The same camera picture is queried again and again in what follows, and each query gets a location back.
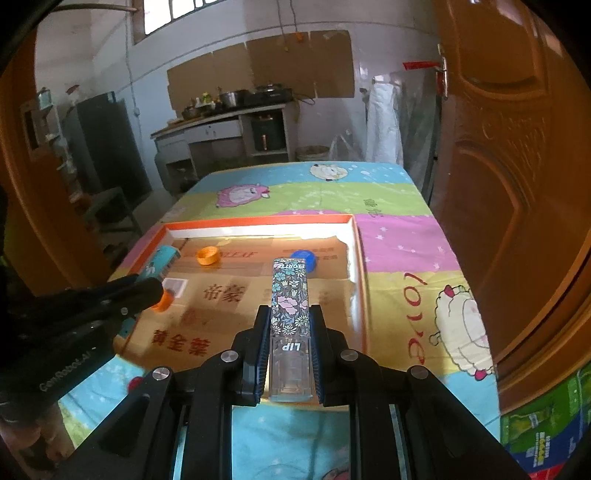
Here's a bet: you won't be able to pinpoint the white kitchen counter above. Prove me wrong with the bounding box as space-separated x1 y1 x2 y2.
151 102 296 185

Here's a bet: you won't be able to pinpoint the large green carton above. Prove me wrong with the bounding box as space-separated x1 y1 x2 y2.
501 369 591 480

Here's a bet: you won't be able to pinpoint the brown wooden door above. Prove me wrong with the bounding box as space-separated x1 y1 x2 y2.
431 0 591 416

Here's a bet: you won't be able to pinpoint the clear plastic bag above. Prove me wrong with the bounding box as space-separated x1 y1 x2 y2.
329 131 365 162

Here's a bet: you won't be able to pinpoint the white plastic sheet roll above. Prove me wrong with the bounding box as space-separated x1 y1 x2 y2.
365 76 404 164

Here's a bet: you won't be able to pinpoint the grey refrigerator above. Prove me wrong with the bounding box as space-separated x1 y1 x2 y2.
62 91 153 199

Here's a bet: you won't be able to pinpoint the floral clear slim box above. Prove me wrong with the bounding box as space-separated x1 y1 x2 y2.
267 257 315 403

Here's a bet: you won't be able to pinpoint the brown cardboard liner sheet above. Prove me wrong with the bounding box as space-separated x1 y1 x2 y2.
121 233 358 404

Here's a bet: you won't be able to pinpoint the deep orange bottle cap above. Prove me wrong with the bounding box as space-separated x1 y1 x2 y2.
150 287 177 313

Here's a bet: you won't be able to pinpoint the wooden door frame post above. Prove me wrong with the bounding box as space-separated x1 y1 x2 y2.
0 28 107 296

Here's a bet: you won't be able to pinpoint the black air fryer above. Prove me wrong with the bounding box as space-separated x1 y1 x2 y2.
252 115 283 153

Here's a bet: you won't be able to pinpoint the black gas stove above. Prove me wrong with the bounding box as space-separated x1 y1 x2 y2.
245 88 294 104

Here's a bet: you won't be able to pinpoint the cluttered storage shelf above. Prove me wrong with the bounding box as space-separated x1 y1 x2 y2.
37 85 88 217

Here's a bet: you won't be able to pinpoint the silver door handle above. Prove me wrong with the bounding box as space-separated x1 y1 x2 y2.
436 44 450 100

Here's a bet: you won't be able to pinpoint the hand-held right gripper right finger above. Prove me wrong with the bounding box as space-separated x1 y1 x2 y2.
310 305 532 480

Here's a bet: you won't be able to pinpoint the clear leaning panel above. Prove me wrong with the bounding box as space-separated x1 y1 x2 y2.
399 69 439 195

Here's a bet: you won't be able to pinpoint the shallow orange-rimmed box tray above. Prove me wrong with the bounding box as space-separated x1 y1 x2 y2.
113 213 370 407

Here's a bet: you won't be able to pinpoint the hanging wire with orange socket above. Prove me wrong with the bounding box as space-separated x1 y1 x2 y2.
277 0 308 51

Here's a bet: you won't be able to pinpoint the window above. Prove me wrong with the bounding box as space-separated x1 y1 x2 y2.
134 0 232 44

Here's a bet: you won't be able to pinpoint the blue bottle cap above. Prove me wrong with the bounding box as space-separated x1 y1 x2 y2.
290 249 319 274

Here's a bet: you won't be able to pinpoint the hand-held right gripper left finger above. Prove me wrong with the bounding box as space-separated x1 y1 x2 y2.
55 305 273 480

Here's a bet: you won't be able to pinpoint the metal strike plate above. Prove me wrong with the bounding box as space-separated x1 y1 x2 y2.
19 99 49 160

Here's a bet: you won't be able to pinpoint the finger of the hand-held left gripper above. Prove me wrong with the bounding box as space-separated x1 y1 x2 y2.
18 274 164 333

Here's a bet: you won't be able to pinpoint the brown cardboard wall sheets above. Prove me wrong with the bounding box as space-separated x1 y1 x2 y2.
166 30 356 112

